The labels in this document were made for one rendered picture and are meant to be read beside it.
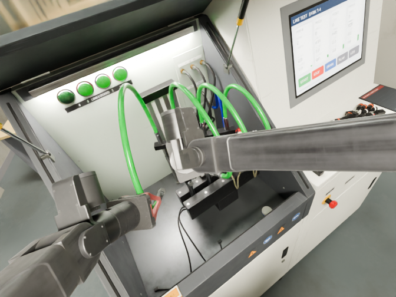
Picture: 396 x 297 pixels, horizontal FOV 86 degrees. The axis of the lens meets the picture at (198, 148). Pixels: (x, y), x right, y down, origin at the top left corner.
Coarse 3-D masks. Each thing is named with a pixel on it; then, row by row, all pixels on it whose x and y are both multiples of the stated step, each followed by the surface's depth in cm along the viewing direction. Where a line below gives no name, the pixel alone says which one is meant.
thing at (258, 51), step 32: (224, 0) 66; (256, 0) 62; (288, 0) 67; (224, 32) 73; (256, 32) 65; (256, 64) 69; (288, 96) 81; (320, 96) 90; (352, 96) 101; (320, 192) 77; (352, 192) 109; (320, 224) 108
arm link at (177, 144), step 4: (172, 140) 40; (176, 140) 40; (180, 140) 40; (172, 144) 40; (176, 144) 40; (180, 144) 40; (172, 148) 40; (176, 148) 40; (180, 148) 40; (172, 152) 41; (176, 152) 40; (172, 156) 40; (176, 156) 40; (172, 160) 40; (176, 160) 40; (180, 160) 40; (172, 164) 40; (176, 164) 40; (180, 164) 40; (176, 168) 40; (180, 168) 40; (180, 172) 40; (184, 172) 40; (188, 172) 41
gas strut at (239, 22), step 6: (246, 0) 54; (240, 6) 56; (246, 6) 56; (240, 12) 57; (240, 18) 58; (240, 24) 60; (234, 42) 66; (228, 60) 72; (228, 66) 74; (228, 72) 75
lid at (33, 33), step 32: (0, 0) 32; (32, 0) 35; (64, 0) 39; (96, 0) 44; (128, 0) 49; (160, 0) 54; (192, 0) 62; (0, 32) 39; (32, 32) 44; (64, 32) 47; (96, 32) 53; (128, 32) 63; (0, 64) 46; (32, 64) 53; (64, 64) 63
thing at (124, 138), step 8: (120, 88) 51; (128, 88) 59; (120, 96) 49; (136, 96) 66; (120, 104) 47; (144, 104) 70; (120, 112) 46; (120, 120) 45; (152, 120) 77; (120, 128) 45; (128, 144) 44; (128, 152) 44; (128, 160) 44; (128, 168) 44; (136, 176) 44; (136, 184) 44; (136, 192) 45; (152, 208) 50
